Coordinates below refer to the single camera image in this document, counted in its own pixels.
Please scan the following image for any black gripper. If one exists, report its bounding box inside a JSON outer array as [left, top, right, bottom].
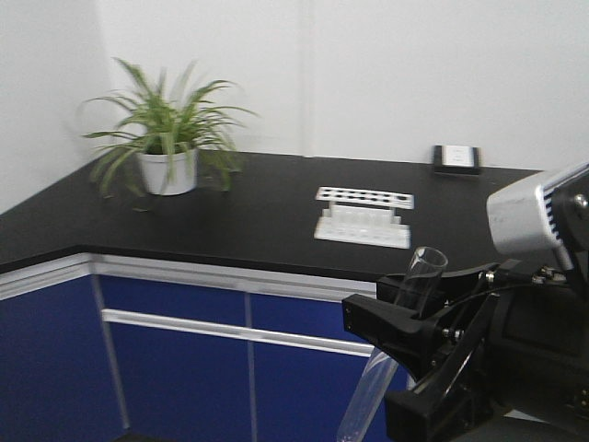
[[341, 267, 588, 441]]

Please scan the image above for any clear glass test tube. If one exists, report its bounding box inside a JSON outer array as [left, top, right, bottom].
[[336, 246, 448, 441]]

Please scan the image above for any white test tube rack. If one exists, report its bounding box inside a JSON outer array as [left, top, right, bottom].
[[314, 186, 414, 250]]

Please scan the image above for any white plant pot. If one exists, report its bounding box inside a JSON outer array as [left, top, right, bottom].
[[137, 149, 197, 196]]

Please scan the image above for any blue cabinet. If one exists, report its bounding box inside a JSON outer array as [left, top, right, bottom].
[[0, 250, 415, 442]]

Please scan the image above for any green potted spider plant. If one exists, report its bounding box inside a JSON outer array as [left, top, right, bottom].
[[86, 58, 253, 197]]

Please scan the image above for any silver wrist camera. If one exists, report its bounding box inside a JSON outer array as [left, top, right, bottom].
[[486, 161, 588, 271]]

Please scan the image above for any black and white wall socket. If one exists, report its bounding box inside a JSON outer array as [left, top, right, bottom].
[[433, 145, 481, 175]]

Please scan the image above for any white wall cable conduit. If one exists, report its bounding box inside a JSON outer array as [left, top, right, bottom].
[[296, 0, 314, 157]]

